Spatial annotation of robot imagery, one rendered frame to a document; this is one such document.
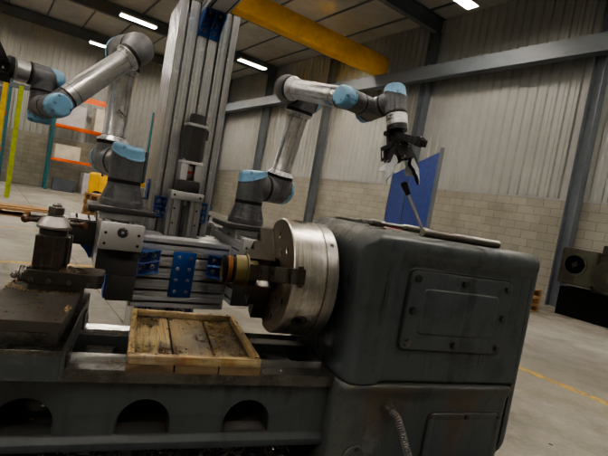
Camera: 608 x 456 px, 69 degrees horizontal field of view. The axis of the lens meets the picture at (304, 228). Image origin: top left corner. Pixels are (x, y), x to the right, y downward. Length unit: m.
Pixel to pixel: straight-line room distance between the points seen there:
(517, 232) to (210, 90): 10.69
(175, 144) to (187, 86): 0.24
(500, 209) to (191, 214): 11.00
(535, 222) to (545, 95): 3.12
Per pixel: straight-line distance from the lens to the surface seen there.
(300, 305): 1.11
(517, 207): 12.21
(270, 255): 1.23
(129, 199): 1.70
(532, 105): 12.74
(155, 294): 1.77
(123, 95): 1.87
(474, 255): 1.26
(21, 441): 1.16
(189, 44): 2.00
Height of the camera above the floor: 1.28
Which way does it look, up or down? 3 degrees down
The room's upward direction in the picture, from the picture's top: 10 degrees clockwise
